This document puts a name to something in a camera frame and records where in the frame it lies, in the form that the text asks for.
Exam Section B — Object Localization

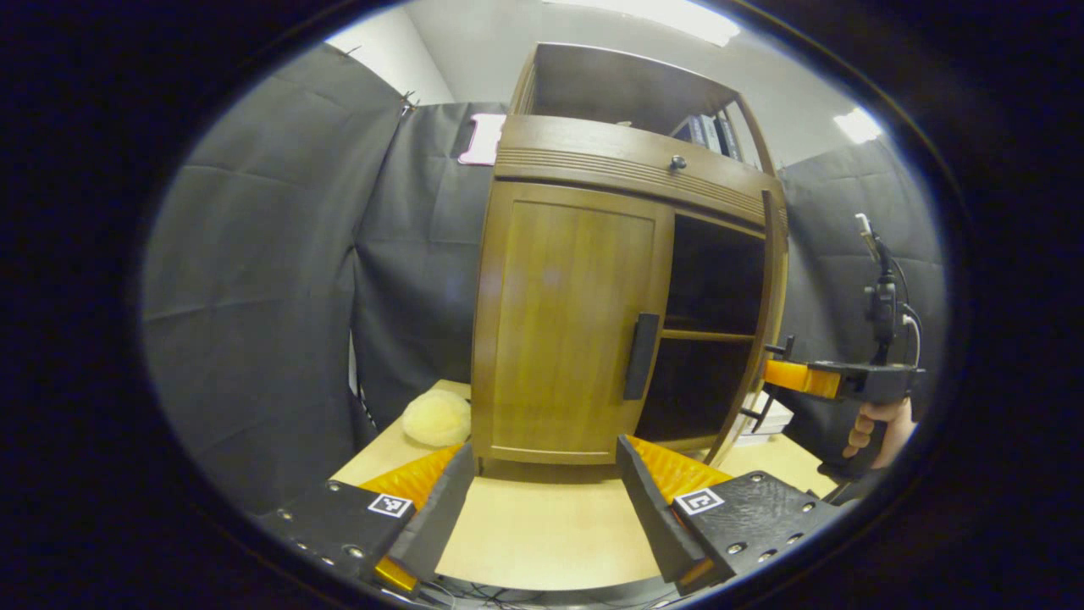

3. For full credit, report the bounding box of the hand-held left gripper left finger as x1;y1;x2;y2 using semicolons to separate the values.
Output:
254;441;478;601

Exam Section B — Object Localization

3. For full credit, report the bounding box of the black door handle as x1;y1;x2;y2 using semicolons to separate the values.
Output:
741;335;799;433
623;313;661;401

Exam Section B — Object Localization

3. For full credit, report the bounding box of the wooden cabinet drawer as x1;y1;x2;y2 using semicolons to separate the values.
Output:
494;114;788;230

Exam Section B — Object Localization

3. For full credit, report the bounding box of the ceiling light panel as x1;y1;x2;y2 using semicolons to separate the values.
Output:
834;108;884;145
542;0;742;47

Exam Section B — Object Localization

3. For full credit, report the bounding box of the wooden cabinet shelf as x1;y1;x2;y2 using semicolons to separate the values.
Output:
661;326;757;344

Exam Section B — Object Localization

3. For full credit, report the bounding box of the yellow plush ball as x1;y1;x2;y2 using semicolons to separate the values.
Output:
402;388;472;447

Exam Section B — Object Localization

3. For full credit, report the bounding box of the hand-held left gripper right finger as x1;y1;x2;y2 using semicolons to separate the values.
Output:
615;435;848;596

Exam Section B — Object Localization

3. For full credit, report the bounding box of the wooden double-door shoe cabinet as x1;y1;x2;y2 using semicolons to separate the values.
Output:
470;42;790;467

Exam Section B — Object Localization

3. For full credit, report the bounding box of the black backdrop cloth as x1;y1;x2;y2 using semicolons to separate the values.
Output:
140;42;948;513

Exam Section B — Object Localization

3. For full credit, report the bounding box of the wooden shoe cabinet door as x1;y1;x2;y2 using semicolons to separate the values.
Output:
472;180;676;465
707;188;790;467

